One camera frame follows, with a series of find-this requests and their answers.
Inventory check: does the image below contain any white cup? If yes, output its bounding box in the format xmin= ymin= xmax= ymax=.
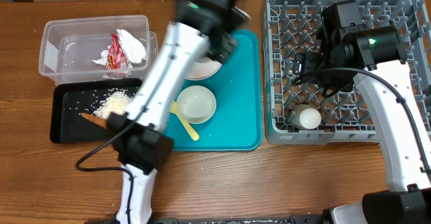
xmin=291 ymin=104 xmax=321 ymax=130

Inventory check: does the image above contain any pale green bowl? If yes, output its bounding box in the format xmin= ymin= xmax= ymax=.
xmin=176 ymin=85 xmax=217 ymax=124

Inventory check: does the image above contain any white napkin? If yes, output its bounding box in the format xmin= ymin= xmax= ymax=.
xmin=93 ymin=30 xmax=147 ymax=68

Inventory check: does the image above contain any red ketchup packet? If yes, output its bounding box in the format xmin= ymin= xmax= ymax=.
xmin=106 ymin=34 xmax=129 ymax=69

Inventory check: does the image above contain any brown sausage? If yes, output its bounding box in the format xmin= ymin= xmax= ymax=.
xmin=80 ymin=112 xmax=107 ymax=129

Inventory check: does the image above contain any pink bowl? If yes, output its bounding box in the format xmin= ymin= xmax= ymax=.
xmin=232 ymin=6 xmax=251 ymax=27

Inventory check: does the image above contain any white rice pile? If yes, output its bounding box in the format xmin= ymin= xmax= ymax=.
xmin=61 ymin=87 xmax=137 ymax=119

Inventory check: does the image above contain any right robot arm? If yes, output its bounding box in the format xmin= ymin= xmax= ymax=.
xmin=294 ymin=0 xmax=430 ymax=224

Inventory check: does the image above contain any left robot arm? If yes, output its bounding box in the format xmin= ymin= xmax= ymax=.
xmin=107 ymin=0 xmax=250 ymax=223

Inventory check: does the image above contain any pink plate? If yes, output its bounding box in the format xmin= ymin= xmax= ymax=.
xmin=186 ymin=57 xmax=222 ymax=81

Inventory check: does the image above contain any grey dish rack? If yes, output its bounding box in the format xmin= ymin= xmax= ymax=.
xmin=263 ymin=0 xmax=430 ymax=145

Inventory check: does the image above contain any teal serving tray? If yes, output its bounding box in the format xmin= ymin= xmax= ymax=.
xmin=165 ymin=30 xmax=263 ymax=151

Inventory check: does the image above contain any yellow plastic spoon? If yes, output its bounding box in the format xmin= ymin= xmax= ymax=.
xmin=170 ymin=101 xmax=199 ymax=141

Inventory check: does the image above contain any clear plastic bin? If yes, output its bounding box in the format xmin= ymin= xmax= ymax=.
xmin=38 ymin=15 xmax=158 ymax=85

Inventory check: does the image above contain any black tray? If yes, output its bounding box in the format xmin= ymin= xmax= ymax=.
xmin=50 ymin=78 xmax=142 ymax=143

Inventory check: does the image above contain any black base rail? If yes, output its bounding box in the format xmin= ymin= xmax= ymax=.
xmin=149 ymin=214 xmax=329 ymax=224

